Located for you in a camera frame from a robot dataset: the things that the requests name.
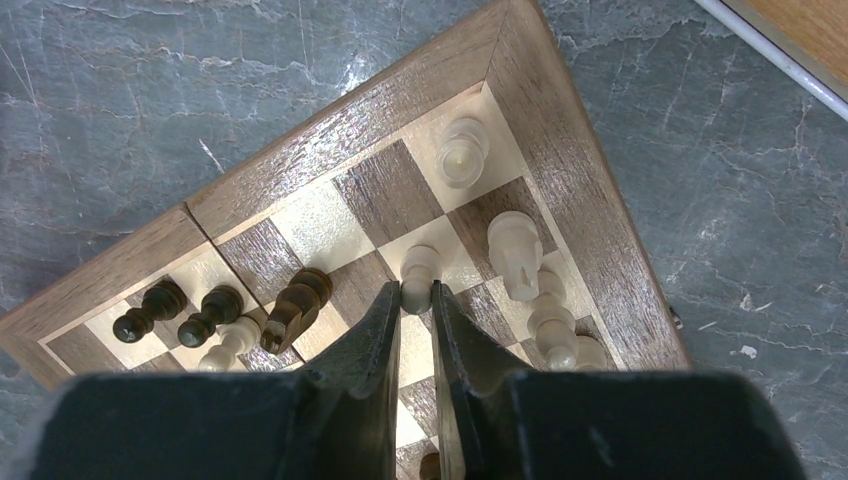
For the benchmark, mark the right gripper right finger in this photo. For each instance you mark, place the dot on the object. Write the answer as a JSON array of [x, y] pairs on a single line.
[[476, 428]]

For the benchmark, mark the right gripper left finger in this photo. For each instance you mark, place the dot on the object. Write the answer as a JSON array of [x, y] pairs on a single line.
[[347, 413]]

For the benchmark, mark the white chess pawn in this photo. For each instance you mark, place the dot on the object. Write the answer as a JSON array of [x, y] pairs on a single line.
[[420, 268]]

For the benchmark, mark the white chess bishop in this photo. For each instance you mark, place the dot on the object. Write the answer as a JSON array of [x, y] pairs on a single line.
[[551, 325]]

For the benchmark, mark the dark chess knight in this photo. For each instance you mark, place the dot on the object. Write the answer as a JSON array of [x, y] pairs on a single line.
[[296, 308]]

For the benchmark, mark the white chess knight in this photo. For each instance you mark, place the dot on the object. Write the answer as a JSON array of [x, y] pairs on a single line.
[[515, 252]]

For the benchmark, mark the wooden chess board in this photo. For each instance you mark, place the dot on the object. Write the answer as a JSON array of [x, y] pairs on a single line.
[[349, 192]]

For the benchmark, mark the white chess rook corner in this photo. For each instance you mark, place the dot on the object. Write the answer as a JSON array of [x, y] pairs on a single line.
[[462, 155]]

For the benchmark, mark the white wire wooden shelf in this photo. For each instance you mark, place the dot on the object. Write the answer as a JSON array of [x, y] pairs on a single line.
[[806, 40]]

